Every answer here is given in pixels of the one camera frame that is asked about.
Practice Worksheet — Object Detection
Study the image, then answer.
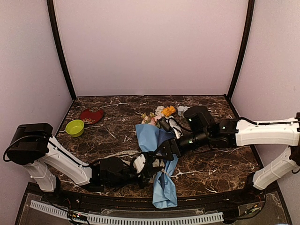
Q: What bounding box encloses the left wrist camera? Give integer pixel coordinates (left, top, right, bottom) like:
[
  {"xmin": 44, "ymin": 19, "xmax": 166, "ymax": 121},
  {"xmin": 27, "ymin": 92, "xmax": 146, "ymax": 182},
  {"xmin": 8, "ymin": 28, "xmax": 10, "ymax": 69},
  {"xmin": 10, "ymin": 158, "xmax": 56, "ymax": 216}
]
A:
[{"xmin": 132, "ymin": 154, "xmax": 146, "ymax": 175}]

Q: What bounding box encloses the light blue fake flower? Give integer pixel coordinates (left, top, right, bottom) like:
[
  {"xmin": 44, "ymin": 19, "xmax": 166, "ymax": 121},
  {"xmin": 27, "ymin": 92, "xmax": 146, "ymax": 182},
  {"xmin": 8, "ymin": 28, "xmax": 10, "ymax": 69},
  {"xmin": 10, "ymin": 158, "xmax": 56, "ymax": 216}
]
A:
[{"xmin": 177, "ymin": 105, "xmax": 189, "ymax": 117}]

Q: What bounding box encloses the white cable duct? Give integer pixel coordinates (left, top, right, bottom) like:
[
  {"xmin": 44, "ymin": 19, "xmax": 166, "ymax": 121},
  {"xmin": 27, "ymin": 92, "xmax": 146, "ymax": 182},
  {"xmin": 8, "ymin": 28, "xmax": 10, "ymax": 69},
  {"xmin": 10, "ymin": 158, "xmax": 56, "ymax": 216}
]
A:
[{"xmin": 30, "ymin": 200, "xmax": 224, "ymax": 225}]

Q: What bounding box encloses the red decorated plate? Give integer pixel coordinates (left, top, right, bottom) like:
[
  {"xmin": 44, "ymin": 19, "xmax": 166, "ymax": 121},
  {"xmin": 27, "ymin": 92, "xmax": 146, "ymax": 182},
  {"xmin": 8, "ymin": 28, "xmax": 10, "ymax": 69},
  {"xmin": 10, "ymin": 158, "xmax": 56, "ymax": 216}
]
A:
[{"xmin": 80, "ymin": 108, "xmax": 104, "ymax": 125}]

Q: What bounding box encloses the orange fake flower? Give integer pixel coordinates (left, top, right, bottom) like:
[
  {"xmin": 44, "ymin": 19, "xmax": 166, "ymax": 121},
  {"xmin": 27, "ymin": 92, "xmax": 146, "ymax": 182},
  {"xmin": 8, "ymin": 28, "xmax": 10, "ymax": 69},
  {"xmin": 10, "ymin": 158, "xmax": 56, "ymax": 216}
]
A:
[{"xmin": 162, "ymin": 105, "xmax": 176, "ymax": 118}]

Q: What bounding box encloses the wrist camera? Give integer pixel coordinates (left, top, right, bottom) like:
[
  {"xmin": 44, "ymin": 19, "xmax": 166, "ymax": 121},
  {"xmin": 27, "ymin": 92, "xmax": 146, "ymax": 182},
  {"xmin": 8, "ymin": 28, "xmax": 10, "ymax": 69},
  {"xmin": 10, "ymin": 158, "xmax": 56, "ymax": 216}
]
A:
[
  {"xmin": 158, "ymin": 117, "xmax": 183, "ymax": 139},
  {"xmin": 132, "ymin": 154, "xmax": 146, "ymax": 175}
]

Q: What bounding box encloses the pink fake flower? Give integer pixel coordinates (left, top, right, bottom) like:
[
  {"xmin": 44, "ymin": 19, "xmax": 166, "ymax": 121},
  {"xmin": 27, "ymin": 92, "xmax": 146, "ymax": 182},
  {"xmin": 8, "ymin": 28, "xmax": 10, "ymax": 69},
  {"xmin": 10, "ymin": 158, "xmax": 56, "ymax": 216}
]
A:
[{"xmin": 141, "ymin": 112, "xmax": 162, "ymax": 127}]

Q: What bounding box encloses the left black frame post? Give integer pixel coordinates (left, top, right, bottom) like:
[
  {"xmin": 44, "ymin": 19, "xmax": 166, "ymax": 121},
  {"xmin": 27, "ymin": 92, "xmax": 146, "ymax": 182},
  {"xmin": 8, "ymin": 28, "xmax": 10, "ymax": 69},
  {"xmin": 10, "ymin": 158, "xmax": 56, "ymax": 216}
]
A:
[{"xmin": 46, "ymin": 0, "xmax": 77, "ymax": 101}]

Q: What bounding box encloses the beige ribbon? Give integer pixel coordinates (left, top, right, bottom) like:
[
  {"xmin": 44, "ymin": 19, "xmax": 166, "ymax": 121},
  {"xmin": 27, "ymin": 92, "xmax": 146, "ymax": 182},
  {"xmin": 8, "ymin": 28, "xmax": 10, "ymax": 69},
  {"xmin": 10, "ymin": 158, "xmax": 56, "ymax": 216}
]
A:
[{"xmin": 110, "ymin": 150, "xmax": 165, "ymax": 172}]

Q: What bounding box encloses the black frame post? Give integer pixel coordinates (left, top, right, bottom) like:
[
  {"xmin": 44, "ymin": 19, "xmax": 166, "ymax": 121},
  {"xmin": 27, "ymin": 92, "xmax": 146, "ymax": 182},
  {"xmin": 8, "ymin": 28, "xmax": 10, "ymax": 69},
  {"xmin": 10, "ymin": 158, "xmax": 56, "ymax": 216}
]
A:
[
  {"xmin": 227, "ymin": 0, "xmax": 255, "ymax": 101},
  {"xmin": 46, "ymin": 0, "xmax": 77, "ymax": 101}
]

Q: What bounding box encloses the green bowl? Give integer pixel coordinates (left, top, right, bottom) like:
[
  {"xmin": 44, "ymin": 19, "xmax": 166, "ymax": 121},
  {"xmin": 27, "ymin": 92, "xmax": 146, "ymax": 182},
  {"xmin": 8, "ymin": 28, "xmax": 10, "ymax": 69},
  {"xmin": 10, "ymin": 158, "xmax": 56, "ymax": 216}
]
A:
[{"xmin": 65, "ymin": 120, "xmax": 84, "ymax": 137}]

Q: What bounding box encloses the blue wrapping paper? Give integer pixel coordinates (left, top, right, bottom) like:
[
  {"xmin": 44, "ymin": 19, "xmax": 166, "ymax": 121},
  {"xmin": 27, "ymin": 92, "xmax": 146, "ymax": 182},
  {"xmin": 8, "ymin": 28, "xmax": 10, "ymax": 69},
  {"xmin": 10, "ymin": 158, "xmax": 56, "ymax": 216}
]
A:
[{"xmin": 135, "ymin": 124, "xmax": 178, "ymax": 209}]

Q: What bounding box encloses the right black frame post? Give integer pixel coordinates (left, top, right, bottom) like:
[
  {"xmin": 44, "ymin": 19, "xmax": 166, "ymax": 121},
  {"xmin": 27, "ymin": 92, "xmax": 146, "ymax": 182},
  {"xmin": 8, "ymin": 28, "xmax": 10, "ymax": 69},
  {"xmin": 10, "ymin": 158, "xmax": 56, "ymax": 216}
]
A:
[{"xmin": 227, "ymin": 0, "xmax": 255, "ymax": 101}]

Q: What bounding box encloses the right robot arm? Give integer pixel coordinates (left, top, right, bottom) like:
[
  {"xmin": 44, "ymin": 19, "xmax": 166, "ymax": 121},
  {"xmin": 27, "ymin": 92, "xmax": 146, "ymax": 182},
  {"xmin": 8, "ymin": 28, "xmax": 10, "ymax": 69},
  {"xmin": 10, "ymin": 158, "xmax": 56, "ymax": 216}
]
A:
[{"xmin": 156, "ymin": 106, "xmax": 300, "ymax": 203}]

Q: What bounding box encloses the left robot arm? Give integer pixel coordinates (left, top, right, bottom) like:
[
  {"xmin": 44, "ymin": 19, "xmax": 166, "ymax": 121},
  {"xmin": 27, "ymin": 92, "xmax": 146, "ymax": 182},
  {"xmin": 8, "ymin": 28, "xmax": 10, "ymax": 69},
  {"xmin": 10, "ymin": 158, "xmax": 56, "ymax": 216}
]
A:
[{"xmin": 3, "ymin": 123, "xmax": 163, "ymax": 204}]

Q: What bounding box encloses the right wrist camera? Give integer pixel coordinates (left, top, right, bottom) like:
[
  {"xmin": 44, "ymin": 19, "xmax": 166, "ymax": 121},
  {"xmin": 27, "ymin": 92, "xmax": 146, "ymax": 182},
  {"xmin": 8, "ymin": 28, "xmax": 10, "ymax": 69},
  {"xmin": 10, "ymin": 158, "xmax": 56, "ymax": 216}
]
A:
[{"xmin": 158, "ymin": 117, "xmax": 183, "ymax": 139}]

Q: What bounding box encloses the black front rail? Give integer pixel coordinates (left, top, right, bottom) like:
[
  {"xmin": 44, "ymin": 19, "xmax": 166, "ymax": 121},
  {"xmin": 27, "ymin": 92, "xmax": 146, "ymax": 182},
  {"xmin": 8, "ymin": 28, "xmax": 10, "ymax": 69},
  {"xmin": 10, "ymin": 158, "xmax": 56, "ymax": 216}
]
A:
[{"xmin": 18, "ymin": 182, "xmax": 286, "ymax": 215}]

